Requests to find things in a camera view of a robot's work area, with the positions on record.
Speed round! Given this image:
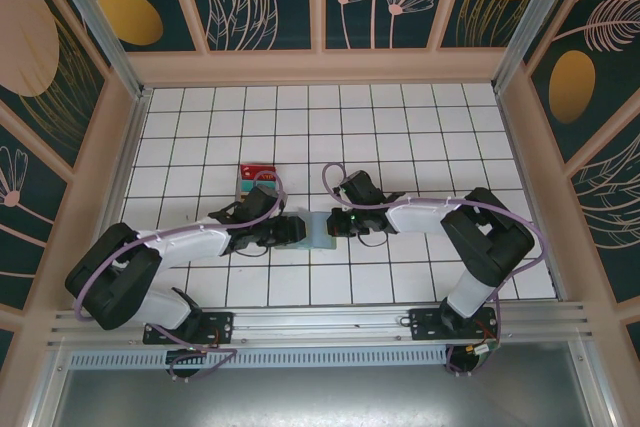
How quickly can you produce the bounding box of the green card holder wallet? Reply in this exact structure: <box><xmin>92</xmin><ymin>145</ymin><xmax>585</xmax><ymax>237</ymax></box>
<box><xmin>273</xmin><ymin>206</ymin><xmax>338</xmax><ymax>253</ymax></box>

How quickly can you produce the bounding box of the red card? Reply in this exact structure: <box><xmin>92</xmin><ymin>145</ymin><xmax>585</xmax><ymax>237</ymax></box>
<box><xmin>239</xmin><ymin>163</ymin><xmax>278</xmax><ymax>183</ymax></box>

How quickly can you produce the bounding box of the grey metal sheet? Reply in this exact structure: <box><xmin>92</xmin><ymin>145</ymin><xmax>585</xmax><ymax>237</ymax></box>
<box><xmin>27</xmin><ymin>341</ymin><xmax>621</xmax><ymax>427</ymax></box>

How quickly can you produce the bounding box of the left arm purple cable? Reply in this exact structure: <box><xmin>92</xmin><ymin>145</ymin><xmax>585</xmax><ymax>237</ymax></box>
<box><xmin>73</xmin><ymin>171</ymin><xmax>288</xmax><ymax>383</ymax></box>

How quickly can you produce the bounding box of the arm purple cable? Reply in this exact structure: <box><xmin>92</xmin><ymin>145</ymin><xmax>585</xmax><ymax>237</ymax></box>
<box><xmin>73</xmin><ymin>171</ymin><xmax>288</xmax><ymax>383</ymax></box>
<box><xmin>322</xmin><ymin>162</ymin><xmax>549</xmax><ymax>377</ymax></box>

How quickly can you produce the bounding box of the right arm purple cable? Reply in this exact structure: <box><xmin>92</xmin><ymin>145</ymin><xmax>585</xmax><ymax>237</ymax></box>
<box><xmin>322</xmin><ymin>162</ymin><xmax>549</xmax><ymax>377</ymax></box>

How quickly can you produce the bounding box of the aluminium mounting rail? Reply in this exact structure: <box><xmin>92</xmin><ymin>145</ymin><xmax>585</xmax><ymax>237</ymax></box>
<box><xmin>47</xmin><ymin>301</ymin><xmax>597</xmax><ymax>349</ymax></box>

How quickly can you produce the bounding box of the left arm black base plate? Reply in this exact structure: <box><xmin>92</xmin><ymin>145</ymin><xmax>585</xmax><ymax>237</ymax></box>
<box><xmin>142</xmin><ymin>310</ymin><xmax>236</xmax><ymax>346</ymax></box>

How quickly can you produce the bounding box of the slotted grey cable duct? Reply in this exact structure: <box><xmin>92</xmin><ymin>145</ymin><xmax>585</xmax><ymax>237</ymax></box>
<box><xmin>66</xmin><ymin>349</ymin><xmax>451</xmax><ymax>369</ymax></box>

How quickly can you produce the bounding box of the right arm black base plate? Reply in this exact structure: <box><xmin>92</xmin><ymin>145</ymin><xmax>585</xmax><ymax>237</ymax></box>
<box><xmin>408</xmin><ymin>307</ymin><xmax>501</xmax><ymax>343</ymax></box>

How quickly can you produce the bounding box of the aluminium table edge rail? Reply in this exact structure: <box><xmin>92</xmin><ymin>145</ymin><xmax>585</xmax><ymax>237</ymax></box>
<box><xmin>74</xmin><ymin>88</ymin><xmax>153</xmax><ymax>309</ymax></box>
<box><xmin>493</xmin><ymin>88</ymin><xmax>571</xmax><ymax>301</ymax></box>

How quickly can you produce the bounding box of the aluminium frame post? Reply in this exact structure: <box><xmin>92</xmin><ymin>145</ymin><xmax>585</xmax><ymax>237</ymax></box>
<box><xmin>40</xmin><ymin>0</ymin><xmax>154</xmax><ymax>101</ymax></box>
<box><xmin>491</xmin><ymin>0</ymin><xmax>591</xmax><ymax>94</ymax></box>

